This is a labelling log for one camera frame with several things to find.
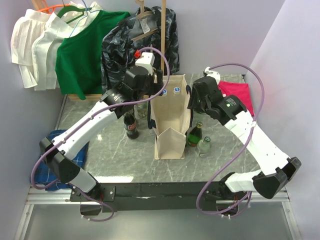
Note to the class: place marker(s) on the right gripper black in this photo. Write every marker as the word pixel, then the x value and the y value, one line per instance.
pixel 193 104

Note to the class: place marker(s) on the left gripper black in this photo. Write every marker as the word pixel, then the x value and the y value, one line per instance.
pixel 156 88

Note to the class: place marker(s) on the cream canvas tote bag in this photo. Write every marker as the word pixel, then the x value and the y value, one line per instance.
pixel 170 119

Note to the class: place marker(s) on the green Perrier bottle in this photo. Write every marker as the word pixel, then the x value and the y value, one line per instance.
pixel 195 135

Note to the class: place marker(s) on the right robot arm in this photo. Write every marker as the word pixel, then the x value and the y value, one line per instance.
pixel 276 167

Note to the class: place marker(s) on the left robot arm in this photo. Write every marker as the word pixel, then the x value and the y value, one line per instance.
pixel 113 104

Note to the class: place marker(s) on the pink folded t-shirt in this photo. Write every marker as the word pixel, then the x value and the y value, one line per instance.
pixel 240 90

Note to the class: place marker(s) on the Coca-Cola glass bottle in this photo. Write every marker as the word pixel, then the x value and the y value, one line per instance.
pixel 130 125

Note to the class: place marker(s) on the wooden clothes rack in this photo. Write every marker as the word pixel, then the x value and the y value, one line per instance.
pixel 74 97

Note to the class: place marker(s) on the dark patterned hanging shirt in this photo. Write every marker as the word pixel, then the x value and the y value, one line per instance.
pixel 117 53

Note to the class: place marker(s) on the clear Chang soda bottle right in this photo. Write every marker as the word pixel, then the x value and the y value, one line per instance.
pixel 204 146

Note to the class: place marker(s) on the green hanging t-shirt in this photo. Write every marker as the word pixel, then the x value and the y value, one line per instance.
pixel 78 59

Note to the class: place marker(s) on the wooden hanger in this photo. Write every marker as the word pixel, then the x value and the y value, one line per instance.
pixel 144 24

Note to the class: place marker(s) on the green hanger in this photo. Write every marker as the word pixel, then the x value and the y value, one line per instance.
pixel 70 13

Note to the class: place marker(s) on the white hanging blouse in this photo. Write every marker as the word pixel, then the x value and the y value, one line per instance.
pixel 35 40

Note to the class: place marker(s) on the orange hanger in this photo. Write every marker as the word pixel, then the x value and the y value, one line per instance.
pixel 45 8

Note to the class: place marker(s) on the blue plaid cloth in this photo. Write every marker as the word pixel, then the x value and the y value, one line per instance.
pixel 43 174

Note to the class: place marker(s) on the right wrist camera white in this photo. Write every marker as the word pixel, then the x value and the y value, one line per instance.
pixel 211 73

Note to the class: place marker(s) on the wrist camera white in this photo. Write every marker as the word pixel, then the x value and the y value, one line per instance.
pixel 146 61
pixel 211 73

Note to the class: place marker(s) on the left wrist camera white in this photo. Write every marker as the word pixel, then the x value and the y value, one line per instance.
pixel 146 61

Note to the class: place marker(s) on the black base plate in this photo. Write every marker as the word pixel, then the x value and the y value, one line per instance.
pixel 159 195

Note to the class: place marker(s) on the aluminium rail frame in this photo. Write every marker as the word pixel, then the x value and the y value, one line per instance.
pixel 62 196

